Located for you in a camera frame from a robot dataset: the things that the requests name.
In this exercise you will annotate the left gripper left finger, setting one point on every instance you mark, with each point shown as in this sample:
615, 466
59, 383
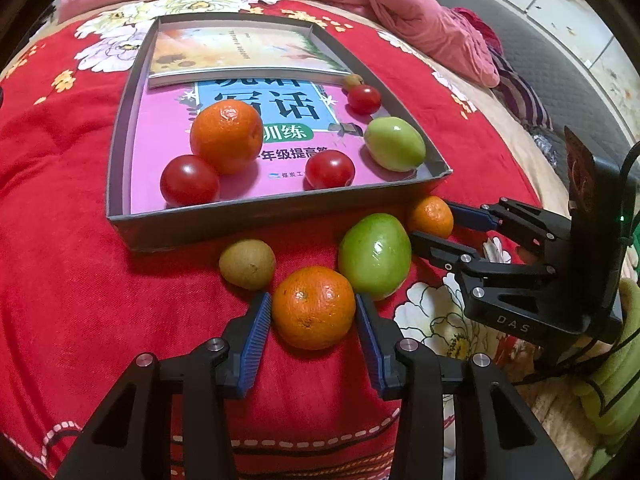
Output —
128, 435

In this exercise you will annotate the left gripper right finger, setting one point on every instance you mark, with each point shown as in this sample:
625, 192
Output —
497, 435

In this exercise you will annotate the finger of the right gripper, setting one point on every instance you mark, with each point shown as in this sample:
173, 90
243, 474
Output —
465, 260
528, 226

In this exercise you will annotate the small orange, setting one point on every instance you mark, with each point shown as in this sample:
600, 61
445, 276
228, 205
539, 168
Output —
432, 216

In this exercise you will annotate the large green apple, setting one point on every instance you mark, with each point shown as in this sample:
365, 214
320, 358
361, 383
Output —
375, 255

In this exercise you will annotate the red tomato front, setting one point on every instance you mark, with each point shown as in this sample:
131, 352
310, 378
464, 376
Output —
329, 169

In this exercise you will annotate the yellow-brown kiwi fruit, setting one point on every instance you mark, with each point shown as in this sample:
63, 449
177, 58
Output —
248, 264

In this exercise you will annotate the gray padded headboard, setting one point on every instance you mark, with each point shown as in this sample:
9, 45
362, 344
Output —
570, 99

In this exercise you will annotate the striped dark pillow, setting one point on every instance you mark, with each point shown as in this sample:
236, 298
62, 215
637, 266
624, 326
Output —
518, 96

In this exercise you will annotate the red cherry tomato by longan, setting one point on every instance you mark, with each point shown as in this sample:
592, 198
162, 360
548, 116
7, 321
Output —
364, 99

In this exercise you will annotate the gray shallow cardboard box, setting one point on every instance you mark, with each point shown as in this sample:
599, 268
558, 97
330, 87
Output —
175, 226

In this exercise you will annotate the small brown longan in box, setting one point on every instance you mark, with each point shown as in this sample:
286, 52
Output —
351, 81

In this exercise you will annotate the pink chinese workbook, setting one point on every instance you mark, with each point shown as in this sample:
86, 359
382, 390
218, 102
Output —
300, 118

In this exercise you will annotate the sunflower cover book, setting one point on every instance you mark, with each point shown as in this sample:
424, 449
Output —
205, 53

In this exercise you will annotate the floral wall painting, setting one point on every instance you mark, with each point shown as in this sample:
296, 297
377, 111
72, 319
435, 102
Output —
580, 29

